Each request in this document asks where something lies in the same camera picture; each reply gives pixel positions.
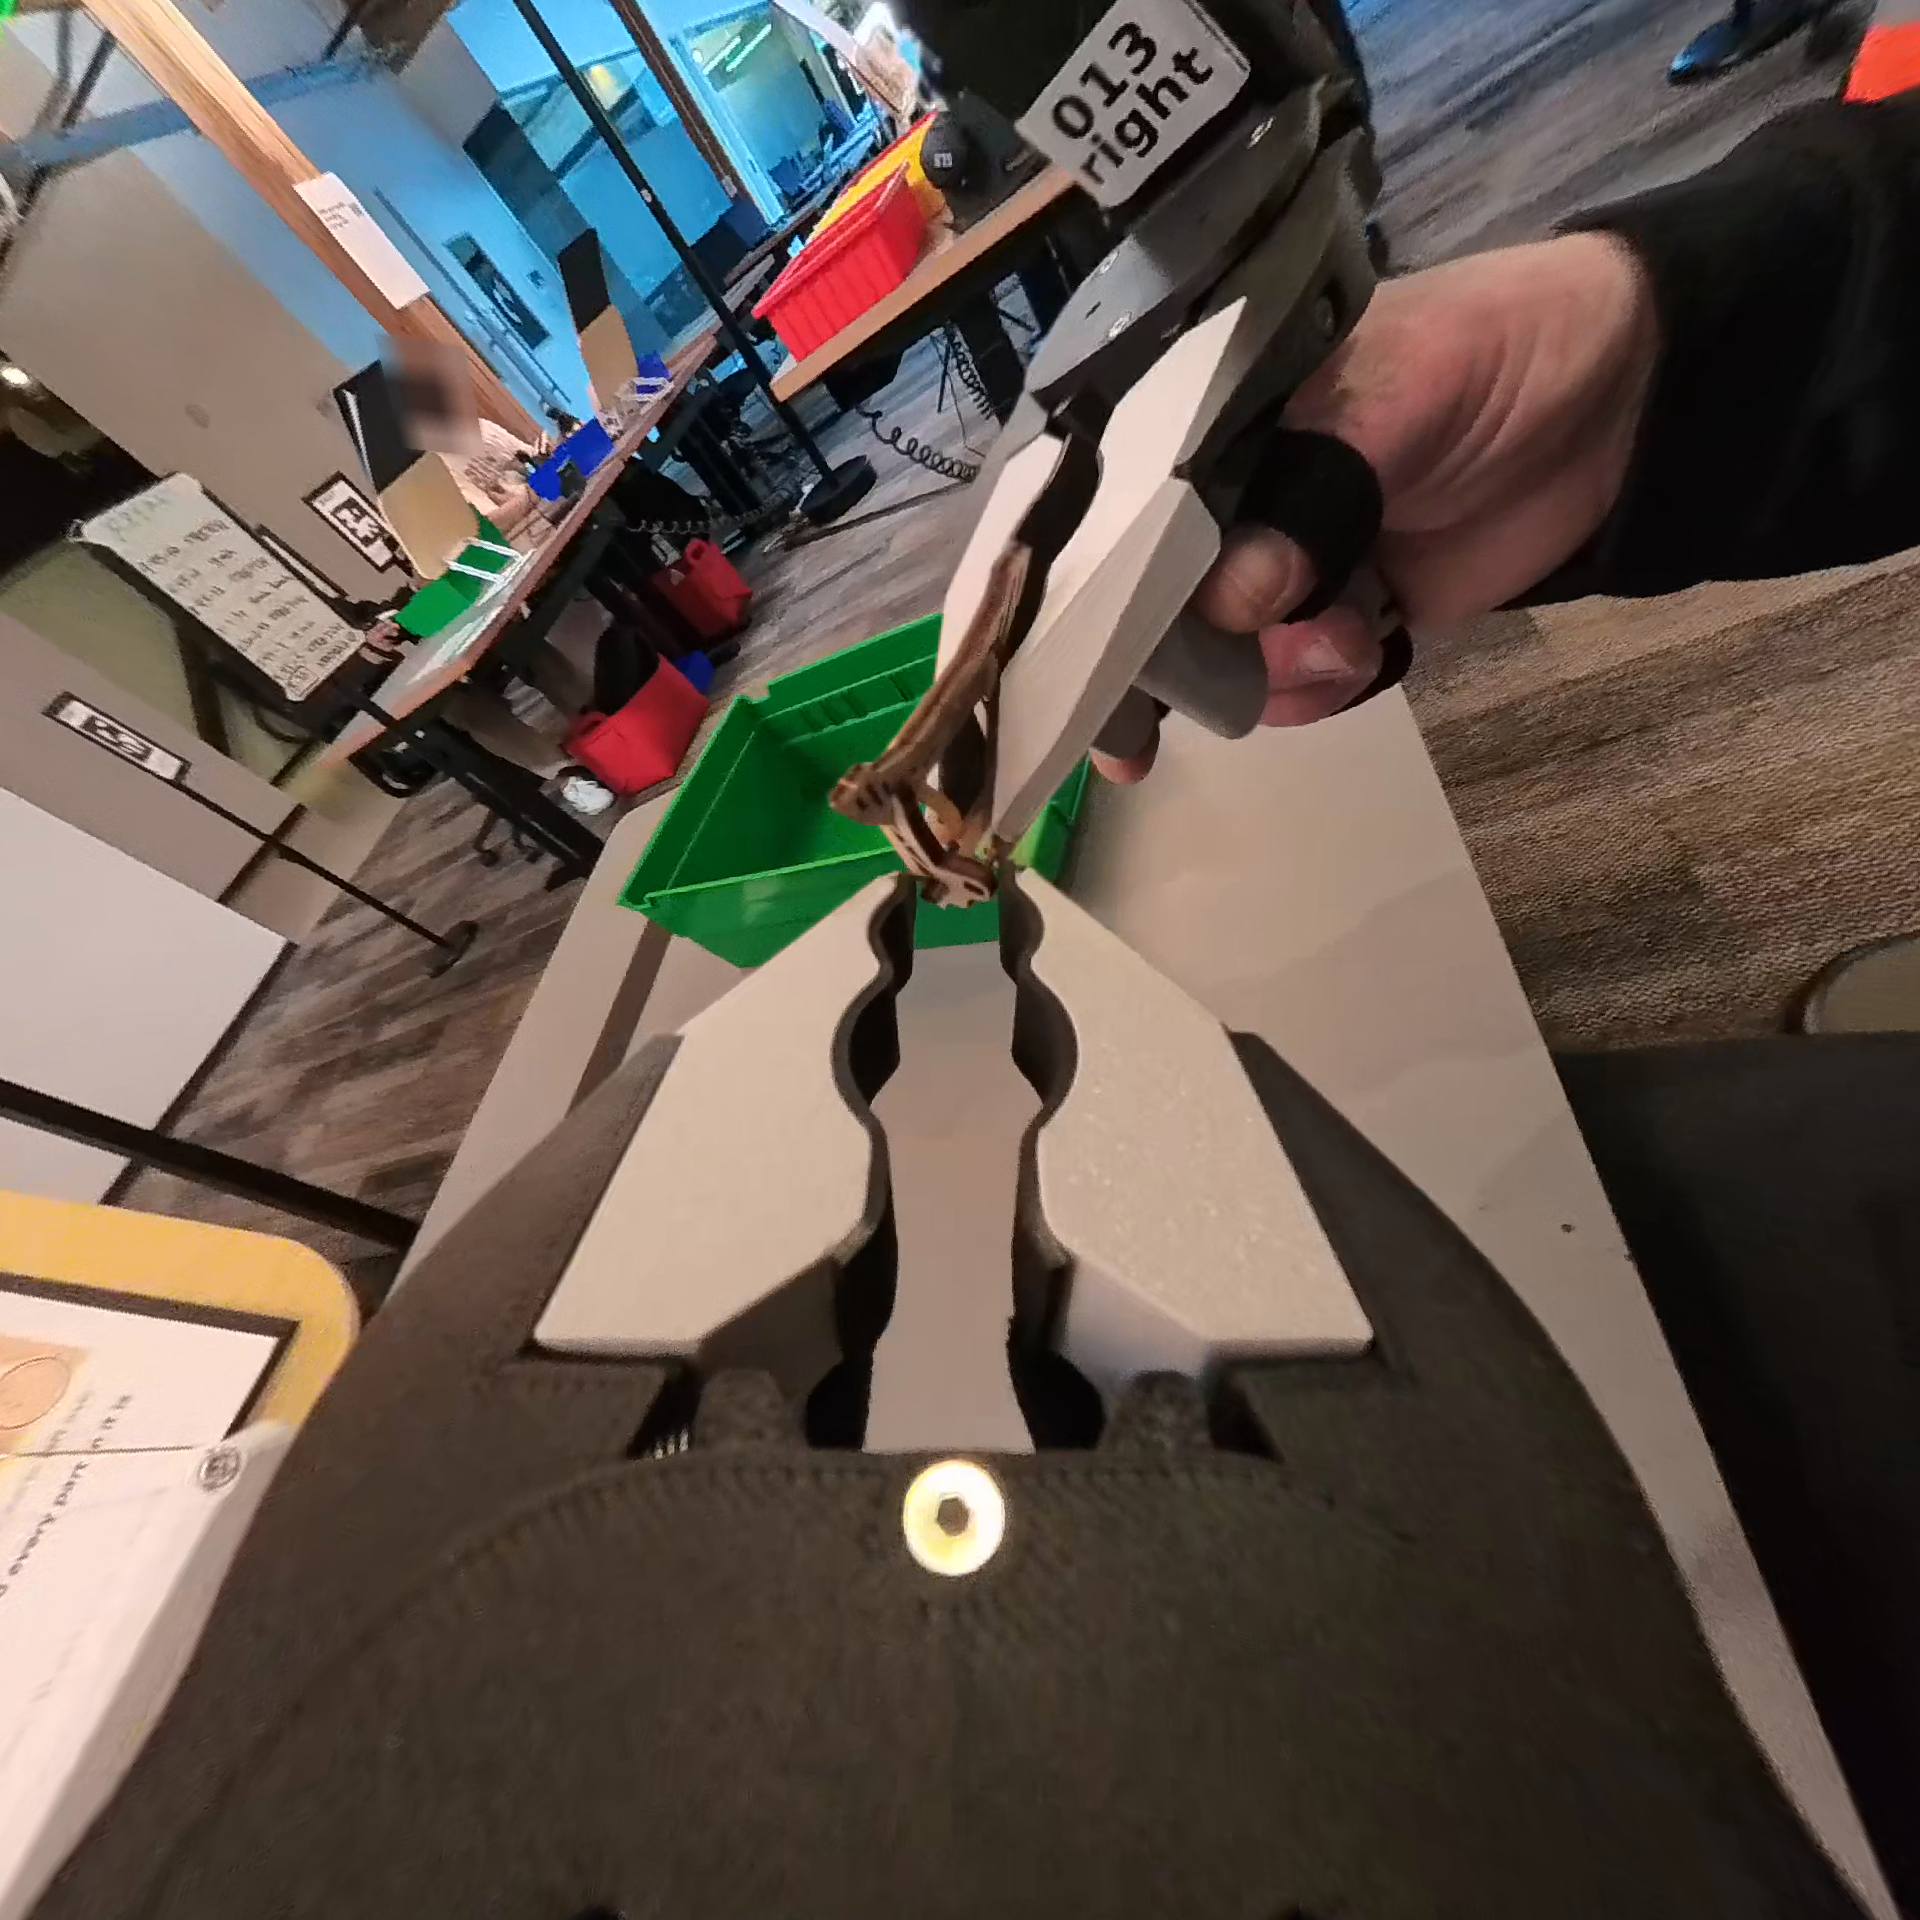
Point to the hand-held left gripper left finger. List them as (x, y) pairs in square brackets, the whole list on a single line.
[(707, 1184)]

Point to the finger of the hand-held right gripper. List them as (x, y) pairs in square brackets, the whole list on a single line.
[(992, 542), (1112, 600)]

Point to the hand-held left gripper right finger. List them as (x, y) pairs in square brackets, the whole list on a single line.
[(1186, 1184)]

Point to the wooden model assembly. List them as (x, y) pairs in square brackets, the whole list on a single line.
[(945, 862)]

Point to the person's right forearm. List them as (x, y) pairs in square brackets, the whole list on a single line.
[(1772, 376)]

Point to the person's right hand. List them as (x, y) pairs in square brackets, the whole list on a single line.
[(1500, 422)]

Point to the black pole stand round base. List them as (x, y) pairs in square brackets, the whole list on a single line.
[(833, 488)]

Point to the red bag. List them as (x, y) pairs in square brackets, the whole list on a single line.
[(707, 592), (639, 734)]

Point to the red storage bin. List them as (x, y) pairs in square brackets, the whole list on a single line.
[(841, 286)]

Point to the yellow storage bin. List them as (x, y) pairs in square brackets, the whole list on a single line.
[(884, 166)]

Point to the green plastic bin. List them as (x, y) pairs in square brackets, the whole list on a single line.
[(751, 854)]

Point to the blue storage bin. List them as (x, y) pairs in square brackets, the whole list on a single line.
[(571, 459)]

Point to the wooden book stand white base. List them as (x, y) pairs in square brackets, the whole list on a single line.
[(225, 1252)]

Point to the printed instruction sheet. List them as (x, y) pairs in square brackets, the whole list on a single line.
[(152, 1381)]

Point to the handwritten whiteboard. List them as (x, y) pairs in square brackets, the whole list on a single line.
[(225, 583)]

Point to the wooden beam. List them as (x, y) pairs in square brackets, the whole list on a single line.
[(270, 166)]

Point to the long wooden desk black frame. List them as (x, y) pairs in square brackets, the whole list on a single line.
[(547, 548)]

